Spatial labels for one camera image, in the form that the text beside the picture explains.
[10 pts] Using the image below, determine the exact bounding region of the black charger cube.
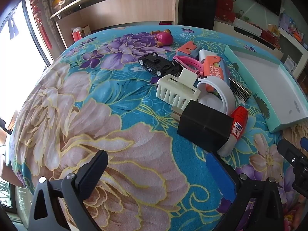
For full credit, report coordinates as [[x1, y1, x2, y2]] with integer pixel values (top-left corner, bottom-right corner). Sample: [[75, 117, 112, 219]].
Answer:
[[171, 100, 233, 152]]

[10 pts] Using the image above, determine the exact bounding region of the cream hair claw clip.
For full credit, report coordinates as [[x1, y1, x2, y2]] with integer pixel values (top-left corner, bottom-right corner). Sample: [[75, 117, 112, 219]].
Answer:
[[156, 69, 201, 111]]

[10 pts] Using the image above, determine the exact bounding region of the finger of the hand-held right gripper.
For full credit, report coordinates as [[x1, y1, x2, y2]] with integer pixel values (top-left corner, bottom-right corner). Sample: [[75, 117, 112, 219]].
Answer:
[[277, 137, 308, 198]]

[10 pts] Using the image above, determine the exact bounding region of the white desk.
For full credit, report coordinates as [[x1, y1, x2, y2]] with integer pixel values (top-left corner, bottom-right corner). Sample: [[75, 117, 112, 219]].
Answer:
[[277, 26, 308, 77]]

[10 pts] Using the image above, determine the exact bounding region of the black cabinet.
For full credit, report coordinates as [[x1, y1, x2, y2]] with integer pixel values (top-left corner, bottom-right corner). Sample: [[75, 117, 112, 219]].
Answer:
[[182, 0, 217, 30]]

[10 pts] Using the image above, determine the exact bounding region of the wooden sideboard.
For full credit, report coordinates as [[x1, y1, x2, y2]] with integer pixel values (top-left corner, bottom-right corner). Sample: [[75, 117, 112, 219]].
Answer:
[[49, 0, 180, 51]]

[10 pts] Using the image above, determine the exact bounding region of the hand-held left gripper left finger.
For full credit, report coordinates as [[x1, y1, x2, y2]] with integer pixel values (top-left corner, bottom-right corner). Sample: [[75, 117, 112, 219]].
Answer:
[[28, 150, 109, 231]]

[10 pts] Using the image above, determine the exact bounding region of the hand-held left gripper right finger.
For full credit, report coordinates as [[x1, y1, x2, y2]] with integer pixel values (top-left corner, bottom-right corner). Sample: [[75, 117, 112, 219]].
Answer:
[[206, 152, 285, 231]]

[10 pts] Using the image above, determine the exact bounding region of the small red paper bag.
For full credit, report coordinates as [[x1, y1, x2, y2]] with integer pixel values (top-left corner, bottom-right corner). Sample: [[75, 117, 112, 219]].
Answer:
[[71, 26, 83, 41]]

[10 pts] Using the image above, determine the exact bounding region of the teal white cardboard box lid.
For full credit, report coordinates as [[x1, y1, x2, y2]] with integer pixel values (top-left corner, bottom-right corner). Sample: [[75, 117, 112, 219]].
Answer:
[[224, 44, 308, 133]]

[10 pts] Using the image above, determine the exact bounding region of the white flat box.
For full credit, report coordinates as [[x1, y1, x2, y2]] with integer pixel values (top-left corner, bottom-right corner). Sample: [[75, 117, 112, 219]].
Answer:
[[233, 17, 263, 36]]

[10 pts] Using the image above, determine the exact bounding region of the red hanging ornament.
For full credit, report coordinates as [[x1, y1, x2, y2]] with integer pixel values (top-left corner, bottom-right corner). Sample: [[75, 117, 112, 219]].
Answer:
[[30, 0, 52, 50]]

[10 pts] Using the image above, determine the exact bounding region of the black toy car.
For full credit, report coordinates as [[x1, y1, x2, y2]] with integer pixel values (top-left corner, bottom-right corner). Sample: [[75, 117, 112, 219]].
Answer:
[[138, 52, 183, 77]]

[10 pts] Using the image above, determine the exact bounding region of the pink wristband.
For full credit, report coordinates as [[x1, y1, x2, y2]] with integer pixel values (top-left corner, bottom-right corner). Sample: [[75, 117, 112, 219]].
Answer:
[[173, 55, 205, 75]]

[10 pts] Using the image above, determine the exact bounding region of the gold patterned lighter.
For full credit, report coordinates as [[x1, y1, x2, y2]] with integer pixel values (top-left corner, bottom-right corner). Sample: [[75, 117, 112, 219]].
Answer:
[[228, 77, 253, 104]]

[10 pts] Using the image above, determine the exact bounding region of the red glue bottle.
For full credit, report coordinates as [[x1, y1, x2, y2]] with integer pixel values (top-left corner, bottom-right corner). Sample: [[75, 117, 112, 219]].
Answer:
[[217, 106, 249, 157]]

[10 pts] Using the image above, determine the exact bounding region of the white television stand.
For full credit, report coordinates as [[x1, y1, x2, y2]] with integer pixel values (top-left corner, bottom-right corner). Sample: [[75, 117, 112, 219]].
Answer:
[[213, 17, 284, 60]]

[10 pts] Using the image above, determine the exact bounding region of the white tape ring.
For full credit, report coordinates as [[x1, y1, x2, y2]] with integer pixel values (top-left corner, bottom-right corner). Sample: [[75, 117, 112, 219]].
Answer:
[[197, 76, 236, 116]]

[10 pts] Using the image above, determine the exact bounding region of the pink toy bear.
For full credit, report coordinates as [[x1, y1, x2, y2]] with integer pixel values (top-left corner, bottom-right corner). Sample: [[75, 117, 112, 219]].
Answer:
[[150, 29, 173, 47]]

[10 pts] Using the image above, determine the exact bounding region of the white charger plug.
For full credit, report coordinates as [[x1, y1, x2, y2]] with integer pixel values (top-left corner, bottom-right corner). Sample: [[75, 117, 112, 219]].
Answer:
[[198, 49, 213, 63]]

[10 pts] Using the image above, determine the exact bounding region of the red gift box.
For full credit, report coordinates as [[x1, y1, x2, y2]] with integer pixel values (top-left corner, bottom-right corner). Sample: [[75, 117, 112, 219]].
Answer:
[[214, 8, 236, 23]]

